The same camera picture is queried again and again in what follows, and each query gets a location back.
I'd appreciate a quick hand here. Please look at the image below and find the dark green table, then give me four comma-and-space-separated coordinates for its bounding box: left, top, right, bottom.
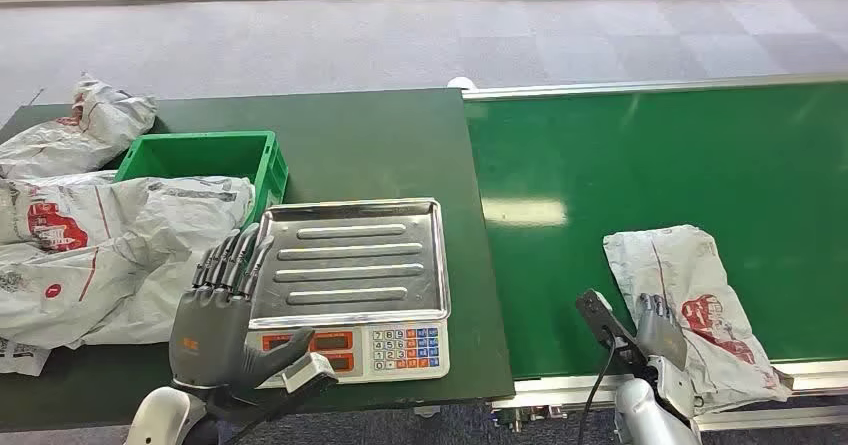
0, 87, 517, 431

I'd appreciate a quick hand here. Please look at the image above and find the grey mailer with red dot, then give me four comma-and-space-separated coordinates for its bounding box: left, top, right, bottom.
0, 226, 230, 351

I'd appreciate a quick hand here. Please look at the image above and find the grey poly mailer red print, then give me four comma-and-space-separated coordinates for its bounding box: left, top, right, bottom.
602, 224, 794, 418

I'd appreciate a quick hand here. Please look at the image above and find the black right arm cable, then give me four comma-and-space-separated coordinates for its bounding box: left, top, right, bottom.
576, 342, 623, 445

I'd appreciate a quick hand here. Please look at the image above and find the green plastic crate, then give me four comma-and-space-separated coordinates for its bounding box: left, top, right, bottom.
113, 130, 291, 231

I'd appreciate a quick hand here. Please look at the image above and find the aluminium conveyor frame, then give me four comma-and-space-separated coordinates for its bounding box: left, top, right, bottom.
461, 72, 848, 434

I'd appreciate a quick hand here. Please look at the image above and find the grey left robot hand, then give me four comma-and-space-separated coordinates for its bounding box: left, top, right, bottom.
168, 222, 317, 392

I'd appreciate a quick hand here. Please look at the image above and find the white mailer with black text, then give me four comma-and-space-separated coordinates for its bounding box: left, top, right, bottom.
0, 335, 52, 378

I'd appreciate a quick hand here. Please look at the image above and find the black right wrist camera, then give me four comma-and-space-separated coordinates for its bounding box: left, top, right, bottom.
574, 288, 648, 369

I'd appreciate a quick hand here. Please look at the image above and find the steel weighing pan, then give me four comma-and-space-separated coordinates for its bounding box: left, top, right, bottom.
247, 198, 452, 330

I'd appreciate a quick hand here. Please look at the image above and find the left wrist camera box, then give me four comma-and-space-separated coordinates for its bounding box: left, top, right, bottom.
281, 352, 340, 396

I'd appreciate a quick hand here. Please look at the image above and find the white electronic scale body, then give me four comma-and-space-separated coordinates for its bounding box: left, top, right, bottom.
245, 319, 452, 388

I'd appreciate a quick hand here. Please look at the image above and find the green conveyor belt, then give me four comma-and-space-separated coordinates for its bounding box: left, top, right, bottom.
463, 82, 848, 382

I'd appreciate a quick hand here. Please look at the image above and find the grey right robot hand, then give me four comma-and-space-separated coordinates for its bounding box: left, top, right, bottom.
633, 292, 690, 372

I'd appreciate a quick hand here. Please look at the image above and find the crumpled grey poly mailer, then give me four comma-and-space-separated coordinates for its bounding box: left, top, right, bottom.
0, 74, 159, 182

